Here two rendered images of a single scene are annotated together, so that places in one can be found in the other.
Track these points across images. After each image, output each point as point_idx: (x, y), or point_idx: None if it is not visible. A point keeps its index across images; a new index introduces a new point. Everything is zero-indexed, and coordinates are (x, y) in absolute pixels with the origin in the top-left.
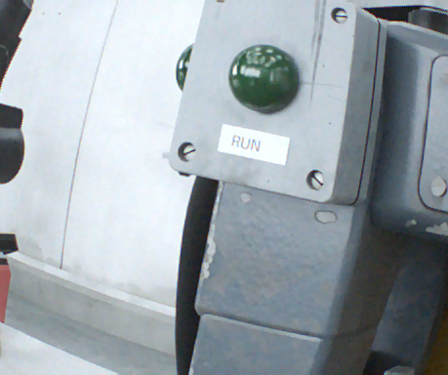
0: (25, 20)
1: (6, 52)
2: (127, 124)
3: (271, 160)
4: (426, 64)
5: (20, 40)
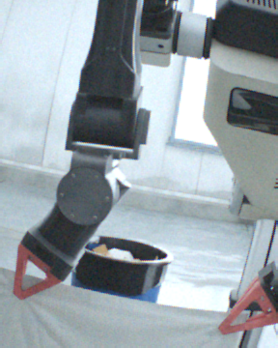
0: (79, 78)
1: (72, 103)
2: None
3: None
4: None
5: (76, 94)
